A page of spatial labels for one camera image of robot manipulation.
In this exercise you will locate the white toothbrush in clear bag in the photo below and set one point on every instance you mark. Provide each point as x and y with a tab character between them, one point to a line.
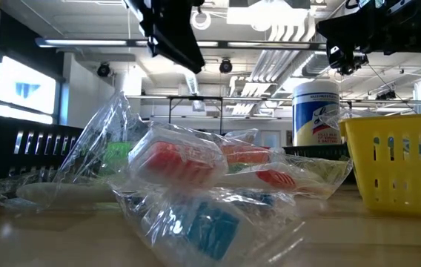
66	193

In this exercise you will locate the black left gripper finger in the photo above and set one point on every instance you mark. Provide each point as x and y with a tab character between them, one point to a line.
181	52

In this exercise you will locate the clear bag with black item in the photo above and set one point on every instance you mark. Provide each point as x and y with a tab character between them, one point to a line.
95	126

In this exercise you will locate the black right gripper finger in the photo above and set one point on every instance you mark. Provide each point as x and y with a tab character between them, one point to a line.
344	31

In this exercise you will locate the bright window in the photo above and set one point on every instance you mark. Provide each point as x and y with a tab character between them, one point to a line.
25	89

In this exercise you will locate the ceiling strip light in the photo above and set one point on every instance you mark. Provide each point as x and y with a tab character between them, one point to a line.
84	42
266	44
208	43

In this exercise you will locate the black metal stand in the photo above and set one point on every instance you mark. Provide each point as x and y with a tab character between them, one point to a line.
195	98

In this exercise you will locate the yellow plastic basket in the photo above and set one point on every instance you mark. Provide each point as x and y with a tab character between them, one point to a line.
399	126

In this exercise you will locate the orange plastic basket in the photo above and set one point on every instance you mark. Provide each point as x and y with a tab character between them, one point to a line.
244	155

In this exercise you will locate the red toothbrush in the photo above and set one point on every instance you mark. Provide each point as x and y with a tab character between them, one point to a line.
177	161

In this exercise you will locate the small clear bag teal item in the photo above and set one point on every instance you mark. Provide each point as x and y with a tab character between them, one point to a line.
214	230

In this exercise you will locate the green plastic basket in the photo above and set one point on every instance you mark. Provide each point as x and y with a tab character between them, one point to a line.
116	155

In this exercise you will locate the disinfecting wipes canister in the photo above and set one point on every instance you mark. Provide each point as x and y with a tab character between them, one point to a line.
307	122

